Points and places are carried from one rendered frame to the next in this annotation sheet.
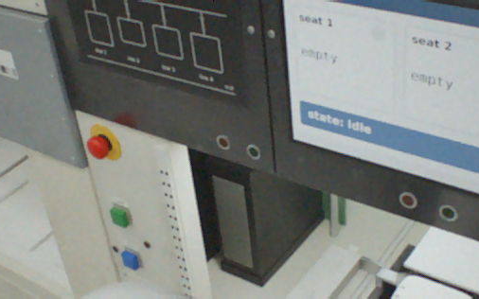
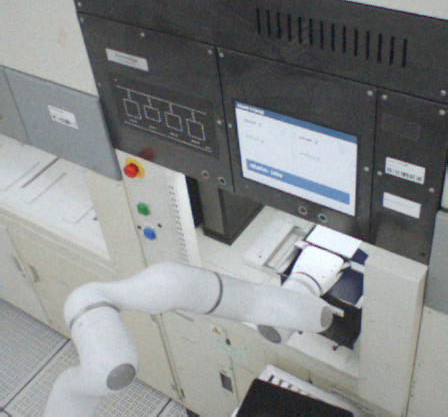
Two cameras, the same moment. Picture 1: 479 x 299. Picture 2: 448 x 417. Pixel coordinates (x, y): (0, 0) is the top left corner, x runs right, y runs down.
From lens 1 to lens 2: 0.66 m
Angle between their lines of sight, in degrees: 8
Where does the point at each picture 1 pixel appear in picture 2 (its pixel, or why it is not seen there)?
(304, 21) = (246, 122)
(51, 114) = (99, 150)
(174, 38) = (177, 120)
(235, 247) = (212, 221)
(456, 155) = (324, 191)
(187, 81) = (185, 142)
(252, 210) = (222, 199)
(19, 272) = (69, 239)
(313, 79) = (252, 149)
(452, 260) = (333, 237)
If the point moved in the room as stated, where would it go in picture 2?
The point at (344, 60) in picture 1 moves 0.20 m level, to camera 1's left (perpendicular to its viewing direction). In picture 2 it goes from (267, 142) to (174, 155)
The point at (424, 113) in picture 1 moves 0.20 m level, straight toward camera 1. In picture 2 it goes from (307, 170) to (295, 238)
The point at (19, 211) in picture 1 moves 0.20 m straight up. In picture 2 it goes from (63, 196) to (48, 155)
